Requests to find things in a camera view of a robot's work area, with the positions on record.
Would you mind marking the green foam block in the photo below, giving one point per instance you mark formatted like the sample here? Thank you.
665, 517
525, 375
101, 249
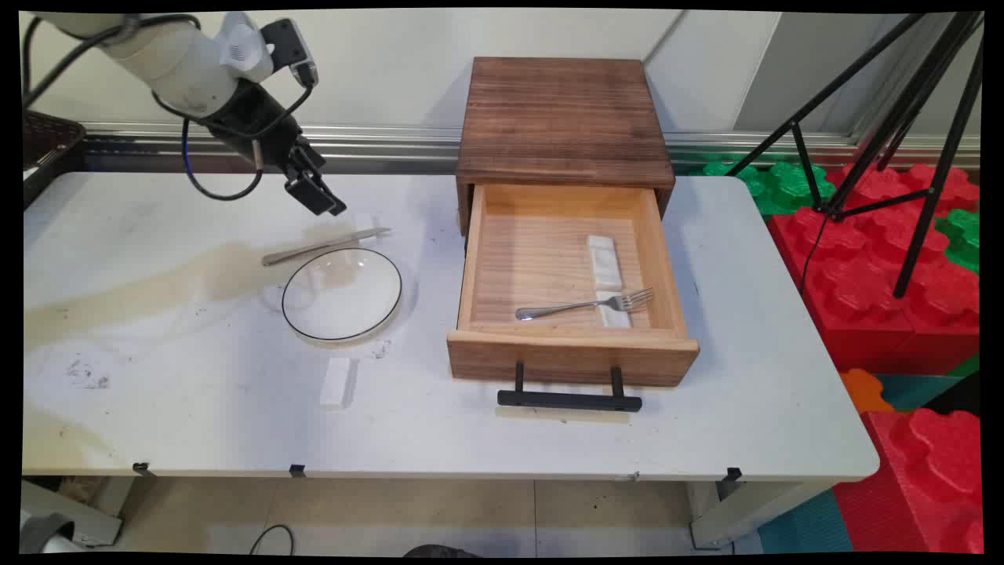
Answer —
963, 235
784, 184

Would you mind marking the black mesh basket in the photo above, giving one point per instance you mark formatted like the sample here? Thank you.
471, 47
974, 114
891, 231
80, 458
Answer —
47, 141

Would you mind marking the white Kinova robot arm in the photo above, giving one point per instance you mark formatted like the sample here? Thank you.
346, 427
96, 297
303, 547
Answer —
165, 63

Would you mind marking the serrated steel table knife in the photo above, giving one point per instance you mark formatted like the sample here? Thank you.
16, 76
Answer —
321, 247

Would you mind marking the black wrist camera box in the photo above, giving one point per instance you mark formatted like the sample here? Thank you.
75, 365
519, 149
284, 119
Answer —
286, 43

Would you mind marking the steel fork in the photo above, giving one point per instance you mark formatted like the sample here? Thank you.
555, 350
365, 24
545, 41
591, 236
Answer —
565, 308

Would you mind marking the white plate black rim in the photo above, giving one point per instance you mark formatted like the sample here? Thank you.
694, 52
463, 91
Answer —
341, 294

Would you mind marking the white ceramic cutlery rest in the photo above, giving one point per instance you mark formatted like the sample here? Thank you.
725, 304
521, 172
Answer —
337, 382
605, 259
614, 314

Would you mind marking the black tripod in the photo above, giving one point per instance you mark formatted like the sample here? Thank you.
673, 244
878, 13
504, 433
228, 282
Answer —
910, 102

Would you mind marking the aluminium wall rail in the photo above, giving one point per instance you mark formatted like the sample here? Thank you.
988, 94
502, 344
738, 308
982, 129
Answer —
376, 145

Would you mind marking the dark wooden drawer cabinet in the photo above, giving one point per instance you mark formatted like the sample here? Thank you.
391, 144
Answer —
561, 118

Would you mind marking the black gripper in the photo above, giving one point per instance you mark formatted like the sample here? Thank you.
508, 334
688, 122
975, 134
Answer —
255, 125

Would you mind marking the orange foam piece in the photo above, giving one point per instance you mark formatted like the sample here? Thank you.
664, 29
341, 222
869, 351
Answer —
861, 390

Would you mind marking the teal foam mat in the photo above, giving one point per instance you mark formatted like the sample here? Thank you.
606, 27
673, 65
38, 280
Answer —
808, 526

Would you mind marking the white table leg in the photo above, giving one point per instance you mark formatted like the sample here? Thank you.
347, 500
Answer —
745, 510

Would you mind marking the red foam block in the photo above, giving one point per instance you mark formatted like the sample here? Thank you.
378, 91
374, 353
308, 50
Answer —
933, 471
855, 290

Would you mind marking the white rest under knife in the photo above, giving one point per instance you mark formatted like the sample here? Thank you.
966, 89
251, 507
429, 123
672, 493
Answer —
363, 223

